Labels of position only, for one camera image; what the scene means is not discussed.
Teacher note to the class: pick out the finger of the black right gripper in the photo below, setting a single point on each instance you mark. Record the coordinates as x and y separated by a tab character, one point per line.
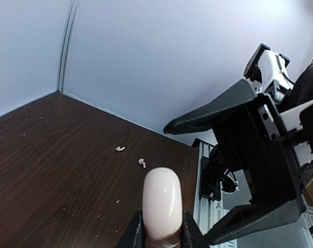
208	116
244	220

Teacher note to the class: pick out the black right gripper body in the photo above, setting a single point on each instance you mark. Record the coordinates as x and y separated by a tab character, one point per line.
251	137

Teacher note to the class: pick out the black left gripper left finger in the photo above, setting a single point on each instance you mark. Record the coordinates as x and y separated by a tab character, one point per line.
134	235

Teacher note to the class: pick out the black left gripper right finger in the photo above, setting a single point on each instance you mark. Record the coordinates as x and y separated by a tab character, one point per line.
191	236

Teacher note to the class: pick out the white oval charging case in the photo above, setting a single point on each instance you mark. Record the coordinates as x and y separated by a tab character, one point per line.
162	207

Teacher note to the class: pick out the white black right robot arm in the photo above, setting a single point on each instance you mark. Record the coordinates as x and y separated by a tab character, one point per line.
266	71

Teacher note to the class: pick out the aluminium front rail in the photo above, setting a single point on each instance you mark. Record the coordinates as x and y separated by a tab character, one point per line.
207	209

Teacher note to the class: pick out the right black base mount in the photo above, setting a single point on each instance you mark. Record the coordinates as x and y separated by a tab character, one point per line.
216	177

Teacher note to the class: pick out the right aluminium frame post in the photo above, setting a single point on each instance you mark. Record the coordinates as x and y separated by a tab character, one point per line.
70	21

